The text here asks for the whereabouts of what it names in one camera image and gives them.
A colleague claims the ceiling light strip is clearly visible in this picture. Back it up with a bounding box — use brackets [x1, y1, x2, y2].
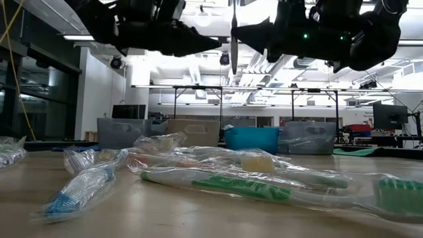
[62, 35, 96, 42]

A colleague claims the green toothbrush in clear wrapper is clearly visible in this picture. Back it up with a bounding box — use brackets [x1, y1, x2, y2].
[280, 172, 351, 190]
[140, 169, 423, 223]

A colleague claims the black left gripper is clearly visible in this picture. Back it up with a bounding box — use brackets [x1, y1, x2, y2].
[114, 0, 222, 57]

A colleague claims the green mat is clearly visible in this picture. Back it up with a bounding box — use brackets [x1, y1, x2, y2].
[332, 147, 386, 157]

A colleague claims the dark grey translucent bin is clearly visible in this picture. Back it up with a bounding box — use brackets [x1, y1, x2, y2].
[96, 118, 153, 150]

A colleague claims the blue plastic lid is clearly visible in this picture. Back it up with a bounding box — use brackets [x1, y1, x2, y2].
[52, 144, 100, 152]

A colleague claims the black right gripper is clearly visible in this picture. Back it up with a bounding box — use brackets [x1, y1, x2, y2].
[231, 0, 357, 64]

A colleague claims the black metal rack frame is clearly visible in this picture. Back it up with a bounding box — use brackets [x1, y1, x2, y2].
[172, 85, 224, 128]
[290, 88, 340, 128]

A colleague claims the yellow cable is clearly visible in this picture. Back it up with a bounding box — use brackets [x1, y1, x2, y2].
[0, 0, 37, 142]

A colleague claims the red storage bin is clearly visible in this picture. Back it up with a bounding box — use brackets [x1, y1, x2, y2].
[345, 124, 373, 133]

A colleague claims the black monitor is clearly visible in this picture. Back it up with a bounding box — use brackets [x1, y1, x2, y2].
[372, 102, 410, 130]
[111, 104, 147, 120]

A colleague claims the blue plastic bin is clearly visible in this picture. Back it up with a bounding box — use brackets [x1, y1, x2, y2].
[223, 126, 281, 155]

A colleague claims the clear translucent plastic bin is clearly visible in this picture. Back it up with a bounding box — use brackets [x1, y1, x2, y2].
[279, 121, 337, 155]

